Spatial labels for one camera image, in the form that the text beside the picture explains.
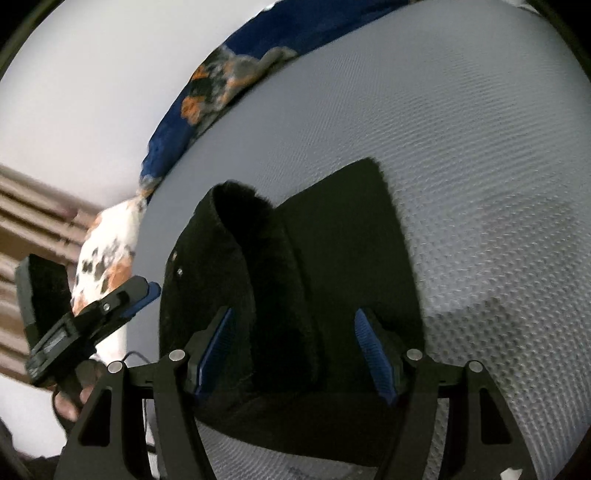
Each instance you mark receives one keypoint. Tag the grey mesh mattress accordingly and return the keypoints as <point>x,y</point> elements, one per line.
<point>461,138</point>

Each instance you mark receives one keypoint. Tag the white floral pillow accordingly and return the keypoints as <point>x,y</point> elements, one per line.
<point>111,249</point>

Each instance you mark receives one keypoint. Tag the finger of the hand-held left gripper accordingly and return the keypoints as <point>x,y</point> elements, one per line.
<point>134,295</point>

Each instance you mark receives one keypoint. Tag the black pants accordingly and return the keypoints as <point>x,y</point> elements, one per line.
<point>323,230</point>

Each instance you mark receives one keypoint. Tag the brown slatted wooden furniture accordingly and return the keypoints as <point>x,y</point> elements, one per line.
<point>32,217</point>

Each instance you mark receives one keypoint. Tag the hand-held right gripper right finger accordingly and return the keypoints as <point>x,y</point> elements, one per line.
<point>376,355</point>

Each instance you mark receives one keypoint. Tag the person's left hand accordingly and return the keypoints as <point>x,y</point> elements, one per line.
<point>67,408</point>

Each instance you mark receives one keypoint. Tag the blue floral blanket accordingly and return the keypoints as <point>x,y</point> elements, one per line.
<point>217,87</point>

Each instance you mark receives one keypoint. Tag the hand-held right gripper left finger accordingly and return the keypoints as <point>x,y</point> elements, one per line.
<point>214,350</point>

